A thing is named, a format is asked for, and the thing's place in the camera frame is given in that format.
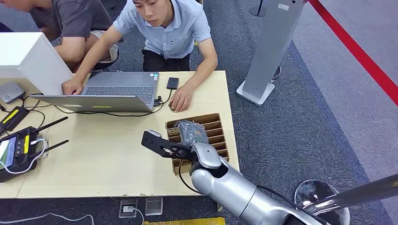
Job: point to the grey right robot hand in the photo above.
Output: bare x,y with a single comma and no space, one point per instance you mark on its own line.
192,133

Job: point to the person's left hand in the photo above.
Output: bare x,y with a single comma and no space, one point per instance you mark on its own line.
182,97

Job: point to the person's right hand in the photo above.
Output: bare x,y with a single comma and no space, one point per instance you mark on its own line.
72,87

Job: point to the small brown card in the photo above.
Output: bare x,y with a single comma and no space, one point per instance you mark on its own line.
172,107

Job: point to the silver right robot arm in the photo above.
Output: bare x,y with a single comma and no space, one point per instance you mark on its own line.
236,189

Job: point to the slotted cardboard card holder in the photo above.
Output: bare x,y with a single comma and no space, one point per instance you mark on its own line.
217,130

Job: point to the person in grey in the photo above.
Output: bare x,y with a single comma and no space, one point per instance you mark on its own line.
68,28

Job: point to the person in pale blue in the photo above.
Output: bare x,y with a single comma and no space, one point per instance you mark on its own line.
171,34

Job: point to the black external drive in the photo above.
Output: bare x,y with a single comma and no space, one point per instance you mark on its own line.
173,83

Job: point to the grey laptop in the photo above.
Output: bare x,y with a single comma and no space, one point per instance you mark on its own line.
119,90

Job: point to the white box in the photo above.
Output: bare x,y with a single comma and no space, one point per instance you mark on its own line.
28,62

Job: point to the small grey device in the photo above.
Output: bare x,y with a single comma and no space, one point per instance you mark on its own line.
10,92

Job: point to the black device with yellow stripe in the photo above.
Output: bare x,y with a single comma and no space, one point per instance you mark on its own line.
13,118

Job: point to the floor socket cover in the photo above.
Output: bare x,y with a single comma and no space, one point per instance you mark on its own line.
154,206

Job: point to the black remote controller with antennas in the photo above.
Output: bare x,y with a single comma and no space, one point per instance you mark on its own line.
18,152

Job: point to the yellow floor strip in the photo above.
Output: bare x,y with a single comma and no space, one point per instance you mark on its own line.
186,221

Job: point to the floor socket with plug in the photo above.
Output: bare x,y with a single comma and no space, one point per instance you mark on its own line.
128,208

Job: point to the grey pillar stand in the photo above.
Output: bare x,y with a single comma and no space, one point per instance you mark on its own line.
270,49

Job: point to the dark stanchion base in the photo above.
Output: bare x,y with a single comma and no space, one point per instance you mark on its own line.
257,11

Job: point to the chrome stanchion base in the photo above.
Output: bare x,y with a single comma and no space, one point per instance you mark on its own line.
311,192

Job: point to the chrome stanchion pole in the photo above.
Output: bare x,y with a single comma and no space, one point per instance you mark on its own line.
357,192

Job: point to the red barrier belt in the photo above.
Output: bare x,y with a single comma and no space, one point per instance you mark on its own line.
360,56

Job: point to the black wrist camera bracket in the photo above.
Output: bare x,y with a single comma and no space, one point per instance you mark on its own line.
161,146

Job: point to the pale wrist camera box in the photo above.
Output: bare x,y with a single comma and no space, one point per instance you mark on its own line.
154,133

